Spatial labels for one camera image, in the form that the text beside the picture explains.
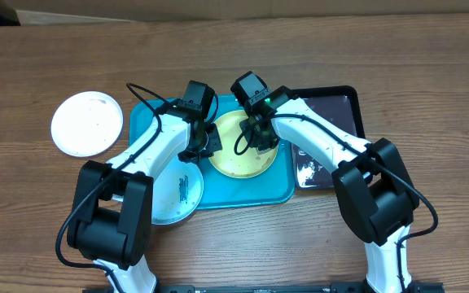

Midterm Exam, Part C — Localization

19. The light blue plate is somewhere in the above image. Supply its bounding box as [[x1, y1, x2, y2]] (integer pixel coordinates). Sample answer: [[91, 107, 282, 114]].
[[151, 157, 204, 225]]

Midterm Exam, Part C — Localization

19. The teal plastic tray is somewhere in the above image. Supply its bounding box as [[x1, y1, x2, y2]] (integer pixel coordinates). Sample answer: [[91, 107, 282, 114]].
[[129, 94, 295, 210]]

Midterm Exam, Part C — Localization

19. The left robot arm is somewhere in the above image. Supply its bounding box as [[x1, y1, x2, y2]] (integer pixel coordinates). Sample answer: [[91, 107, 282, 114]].
[[55, 81, 221, 292]]

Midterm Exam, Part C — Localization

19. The white plate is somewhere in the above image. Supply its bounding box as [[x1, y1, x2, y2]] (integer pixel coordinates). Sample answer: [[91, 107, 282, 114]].
[[50, 91, 124, 157]]

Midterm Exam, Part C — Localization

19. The black plastic tray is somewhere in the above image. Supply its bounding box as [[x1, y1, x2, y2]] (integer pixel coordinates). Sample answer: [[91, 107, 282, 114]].
[[291, 85, 366, 190]]

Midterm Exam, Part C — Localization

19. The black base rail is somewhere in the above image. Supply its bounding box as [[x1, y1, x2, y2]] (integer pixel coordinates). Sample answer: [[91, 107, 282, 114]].
[[82, 281, 445, 293]]

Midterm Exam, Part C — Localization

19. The yellow-rimmed plate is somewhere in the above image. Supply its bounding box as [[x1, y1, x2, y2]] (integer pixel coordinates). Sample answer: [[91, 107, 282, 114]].
[[209, 110, 278, 178]]

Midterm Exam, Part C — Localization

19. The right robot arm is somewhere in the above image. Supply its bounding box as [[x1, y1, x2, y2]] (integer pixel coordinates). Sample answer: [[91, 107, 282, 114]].
[[230, 72, 419, 292]]

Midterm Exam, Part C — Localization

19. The cardboard backdrop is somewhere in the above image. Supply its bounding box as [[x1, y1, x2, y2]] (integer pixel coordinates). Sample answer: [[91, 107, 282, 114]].
[[7, 0, 469, 21]]

